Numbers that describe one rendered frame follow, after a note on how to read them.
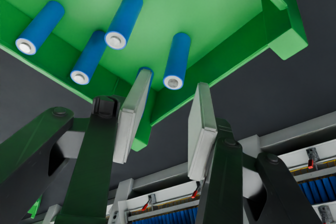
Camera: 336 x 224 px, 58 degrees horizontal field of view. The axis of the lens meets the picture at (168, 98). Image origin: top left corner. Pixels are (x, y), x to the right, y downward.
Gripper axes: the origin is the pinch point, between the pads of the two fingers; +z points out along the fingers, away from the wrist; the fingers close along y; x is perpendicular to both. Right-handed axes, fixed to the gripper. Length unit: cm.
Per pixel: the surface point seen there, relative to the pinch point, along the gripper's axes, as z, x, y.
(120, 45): 7.3, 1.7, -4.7
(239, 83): 77, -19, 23
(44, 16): 11.0, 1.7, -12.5
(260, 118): 83, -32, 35
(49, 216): 127, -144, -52
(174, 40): 12.7, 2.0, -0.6
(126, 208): 96, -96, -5
